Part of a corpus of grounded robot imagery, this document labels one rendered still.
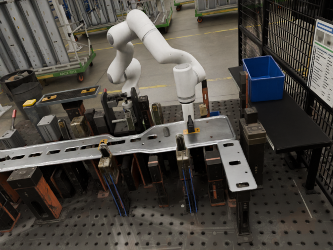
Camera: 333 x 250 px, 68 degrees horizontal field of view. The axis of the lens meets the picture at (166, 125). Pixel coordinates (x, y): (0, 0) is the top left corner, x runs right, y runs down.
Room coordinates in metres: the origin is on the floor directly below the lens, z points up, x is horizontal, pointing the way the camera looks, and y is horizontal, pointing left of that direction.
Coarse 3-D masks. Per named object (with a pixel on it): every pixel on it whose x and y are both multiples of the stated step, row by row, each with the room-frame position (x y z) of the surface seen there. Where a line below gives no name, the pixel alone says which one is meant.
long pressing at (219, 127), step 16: (160, 128) 1.10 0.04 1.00; (176, 128) 1.07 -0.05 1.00; (208, 128) 1.01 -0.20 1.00; (224, 128) 0.98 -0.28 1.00; (48, 144) 1.18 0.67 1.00; (64, 144) 1.14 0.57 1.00; (80, 144) 1.11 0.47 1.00; (128, 144) 1.02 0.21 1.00; (144, 144) 0.99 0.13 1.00; (160, 144) 0.97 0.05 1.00; (176, 144) 0.94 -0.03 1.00; (192, 144) 0.92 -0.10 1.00; (208, 144) 0.90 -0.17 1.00; (16, 160) 1.09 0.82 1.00; (32, 160) 1.06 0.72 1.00; (48, 160) 1.03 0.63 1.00; (64, 160) 1.01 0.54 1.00; (80, 160) 0.98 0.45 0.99
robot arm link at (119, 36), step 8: (120, 24) 1.34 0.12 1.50; (112, 32) 1.30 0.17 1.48; (120, 32) 1.30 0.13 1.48; (128, 32) 1.32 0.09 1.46; (112, 40) 1.30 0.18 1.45; (120, 40) 1.30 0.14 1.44; (128, 40) 1.33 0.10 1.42; (120, 48) 1.33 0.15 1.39; (128, 48) 1.40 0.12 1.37; (120, 56) 1.44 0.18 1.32; (128, 56) 1.43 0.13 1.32; (112, 64) 1.53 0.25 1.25; (120, 64) 1.48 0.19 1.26; (128, 64) 1.48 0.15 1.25; (112, 72) 1.52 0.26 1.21; (120, 72) 1.49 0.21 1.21; (112, 80) 1.53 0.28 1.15; (120, 80) 1.53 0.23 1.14
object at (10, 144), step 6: (6, 132) 1.31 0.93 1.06; (12, 132) 1.29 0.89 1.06; (18, 132) 1.33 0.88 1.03; (0, 138) 1.25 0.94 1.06; (6, 138) 1.25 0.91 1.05; (12, 138) 1.26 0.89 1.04; (18, 138) 1.30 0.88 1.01; (6, 144) 1.25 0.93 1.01; (12, 144) 1.25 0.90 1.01; (18, 144) 1.27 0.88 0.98; (24, 144) 1.31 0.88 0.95; (18, 156) 1.26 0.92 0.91
